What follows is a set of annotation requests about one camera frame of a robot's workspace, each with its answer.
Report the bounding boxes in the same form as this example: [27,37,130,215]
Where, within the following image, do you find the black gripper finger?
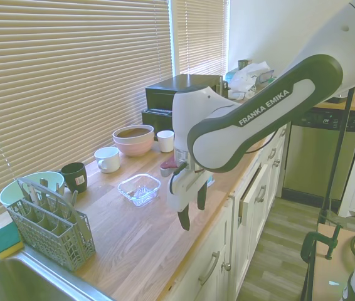
[176,203,192,232]
[196,181,209,211]

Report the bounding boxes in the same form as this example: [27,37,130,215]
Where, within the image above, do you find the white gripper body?
[166,168,210,213]

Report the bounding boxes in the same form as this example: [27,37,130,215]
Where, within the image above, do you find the clear glass food container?
[117,173,161,208]

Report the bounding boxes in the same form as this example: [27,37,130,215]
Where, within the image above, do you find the red and grey utensil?
[160,157,180,179]

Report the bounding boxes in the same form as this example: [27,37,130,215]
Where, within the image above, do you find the white kitchen base cabinet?
[164,124,292,301]

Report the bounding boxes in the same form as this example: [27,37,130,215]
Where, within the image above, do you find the white paper cup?
[156,130,175,154]

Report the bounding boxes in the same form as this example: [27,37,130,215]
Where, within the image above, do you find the pink bowl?
[114,137,154,157]

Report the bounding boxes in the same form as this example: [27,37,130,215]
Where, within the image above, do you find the beige bowl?
[112,124,155,145]

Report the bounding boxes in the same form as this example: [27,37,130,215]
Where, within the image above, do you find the white ceramic mug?
[93,146,122,174]

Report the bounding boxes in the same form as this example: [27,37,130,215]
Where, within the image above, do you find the black countertop oven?
[140,74,224,130]

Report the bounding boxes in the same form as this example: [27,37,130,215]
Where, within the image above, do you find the black cup with label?
[60,162,88,194]

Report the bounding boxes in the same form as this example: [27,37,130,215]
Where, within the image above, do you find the green metal clamp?
[300,221,345,301]

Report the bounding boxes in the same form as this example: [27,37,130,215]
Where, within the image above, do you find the stainless steel dishwasher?
[282,108,355,202]

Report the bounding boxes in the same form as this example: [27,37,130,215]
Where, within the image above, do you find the white plastic bag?
[228,61,275,102]

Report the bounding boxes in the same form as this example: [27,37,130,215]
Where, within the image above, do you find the grey plastic cutlery basket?
[6,177,97,272]

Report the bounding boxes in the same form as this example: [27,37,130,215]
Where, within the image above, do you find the wooden mounting board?
[316,221,355,274]

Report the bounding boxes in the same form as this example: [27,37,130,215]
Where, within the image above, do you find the wide beige window blinds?
[0,0,171,224]

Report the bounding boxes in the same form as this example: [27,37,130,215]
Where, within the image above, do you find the narrow beige window blinds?
[175,0,230,78]

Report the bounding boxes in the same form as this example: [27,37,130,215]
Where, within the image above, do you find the mint green bowl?
[0,171,66,210]

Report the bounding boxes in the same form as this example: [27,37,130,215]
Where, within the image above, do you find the stainless steel double sink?
[0,255,116,301]

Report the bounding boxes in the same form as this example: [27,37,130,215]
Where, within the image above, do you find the green and yellow sponge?
[0,223,26,260]

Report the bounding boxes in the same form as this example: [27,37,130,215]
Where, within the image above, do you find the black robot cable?
[243,124,287,155]

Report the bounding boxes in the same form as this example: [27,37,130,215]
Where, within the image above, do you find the black camera tripod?
[317,88,355,225]

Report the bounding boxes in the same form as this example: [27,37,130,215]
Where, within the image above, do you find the white handled utensil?
[23,183,39,206]

